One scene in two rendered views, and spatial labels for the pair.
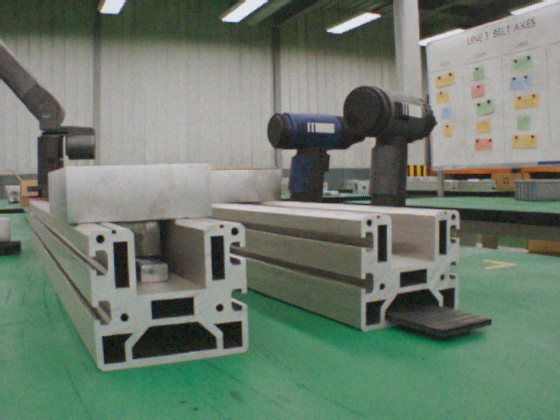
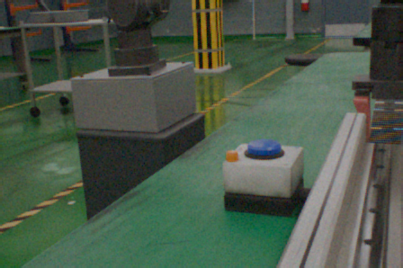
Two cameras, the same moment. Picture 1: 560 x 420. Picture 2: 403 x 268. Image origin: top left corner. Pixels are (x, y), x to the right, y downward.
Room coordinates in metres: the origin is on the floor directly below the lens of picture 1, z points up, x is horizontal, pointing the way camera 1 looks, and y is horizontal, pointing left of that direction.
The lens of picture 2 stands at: (0.45, 0.11, 1.02)
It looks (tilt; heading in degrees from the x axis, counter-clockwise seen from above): 15 degrees down; 49
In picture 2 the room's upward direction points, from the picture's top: 3 degrees counter-clockwise
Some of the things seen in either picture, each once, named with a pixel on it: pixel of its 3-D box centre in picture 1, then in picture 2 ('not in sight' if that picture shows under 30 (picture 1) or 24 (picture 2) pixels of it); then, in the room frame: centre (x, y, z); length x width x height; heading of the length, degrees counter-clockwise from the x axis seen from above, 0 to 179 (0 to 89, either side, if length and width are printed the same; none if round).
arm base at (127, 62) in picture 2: not in sight; (136, 50); (1.04, 0.96, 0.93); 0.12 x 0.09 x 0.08; 34
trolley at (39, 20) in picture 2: not in sight; (85, 59); (2.83, 4.44, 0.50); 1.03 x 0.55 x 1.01; 120
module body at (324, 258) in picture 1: (219, 232); not in sight; (0.78, 0.08, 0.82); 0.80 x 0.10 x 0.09; 27
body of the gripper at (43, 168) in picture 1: (50, 176); (389, 65); (1.15, 0.48, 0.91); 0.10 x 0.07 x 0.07; 117
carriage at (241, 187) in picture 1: (218, 196); not in sight; (0.78, 0.08, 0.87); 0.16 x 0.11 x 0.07; 27
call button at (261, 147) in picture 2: not in sight; (264, 150); (0.89, 0.49, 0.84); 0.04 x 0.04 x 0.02
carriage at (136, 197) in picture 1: (119, 207); not in sight; (0.47, 0.13, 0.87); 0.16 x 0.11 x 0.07; 27
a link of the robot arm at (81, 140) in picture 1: (69, 132); not in sight; (1.16, 0.44, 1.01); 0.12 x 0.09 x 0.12; 103
